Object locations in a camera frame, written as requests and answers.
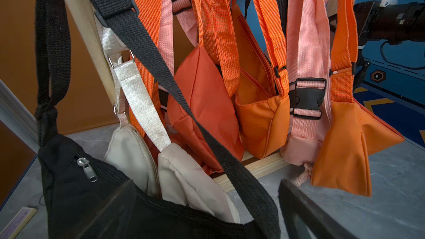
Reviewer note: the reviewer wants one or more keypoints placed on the black crescent sling bag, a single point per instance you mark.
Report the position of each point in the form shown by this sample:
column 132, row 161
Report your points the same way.
column 90, row 199

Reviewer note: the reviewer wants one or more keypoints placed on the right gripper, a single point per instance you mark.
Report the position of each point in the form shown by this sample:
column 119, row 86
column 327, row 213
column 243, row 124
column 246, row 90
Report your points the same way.
column 396, row 23

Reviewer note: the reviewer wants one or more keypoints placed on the red-orange sling bag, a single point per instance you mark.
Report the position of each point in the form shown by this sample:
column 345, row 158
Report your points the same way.
column 203, row 88

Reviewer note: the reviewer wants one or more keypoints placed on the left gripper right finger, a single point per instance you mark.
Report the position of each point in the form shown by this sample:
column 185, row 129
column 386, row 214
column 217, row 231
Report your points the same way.
column 304, row 219

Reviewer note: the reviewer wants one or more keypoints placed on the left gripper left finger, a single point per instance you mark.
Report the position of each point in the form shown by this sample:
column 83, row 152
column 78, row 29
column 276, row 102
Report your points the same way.
column 109, row 220

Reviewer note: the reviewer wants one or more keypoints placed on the folded paper fan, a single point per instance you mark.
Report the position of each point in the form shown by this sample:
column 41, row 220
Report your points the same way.
column 15, row 226

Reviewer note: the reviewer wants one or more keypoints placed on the pink rectangular waist bag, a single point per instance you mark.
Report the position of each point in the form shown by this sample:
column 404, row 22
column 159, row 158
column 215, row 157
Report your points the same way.
column 308, row 64

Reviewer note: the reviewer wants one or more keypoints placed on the wooden garment rack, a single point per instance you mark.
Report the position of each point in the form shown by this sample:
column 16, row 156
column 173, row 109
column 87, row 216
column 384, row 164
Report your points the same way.
column 83, row 16

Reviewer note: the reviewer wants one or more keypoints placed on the beige sling bag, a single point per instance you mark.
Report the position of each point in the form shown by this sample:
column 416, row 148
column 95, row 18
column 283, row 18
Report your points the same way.
column 175, row 176

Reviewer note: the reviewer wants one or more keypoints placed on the orange crescent sling bag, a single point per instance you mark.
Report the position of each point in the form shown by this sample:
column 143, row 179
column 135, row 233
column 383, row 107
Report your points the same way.
column 355, row 133

